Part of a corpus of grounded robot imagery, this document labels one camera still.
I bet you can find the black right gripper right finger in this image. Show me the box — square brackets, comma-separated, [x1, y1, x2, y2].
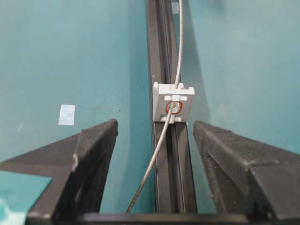
[193, 121, 300, 225]

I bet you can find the thin steel wire cable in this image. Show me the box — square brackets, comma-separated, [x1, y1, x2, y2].
[125, 0, 186, 214]

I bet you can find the small tape piece lower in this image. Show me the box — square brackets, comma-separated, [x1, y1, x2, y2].
[58, 105, 75, 126]

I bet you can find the white bracket with hole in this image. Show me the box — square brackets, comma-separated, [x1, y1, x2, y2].
[152, 82, 195, 124]

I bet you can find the long black aluminium rail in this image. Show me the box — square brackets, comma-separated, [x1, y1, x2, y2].
[146, 0, 197, 213]

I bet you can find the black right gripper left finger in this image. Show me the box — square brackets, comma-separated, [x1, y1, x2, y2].
[0, 119, 118, 225]

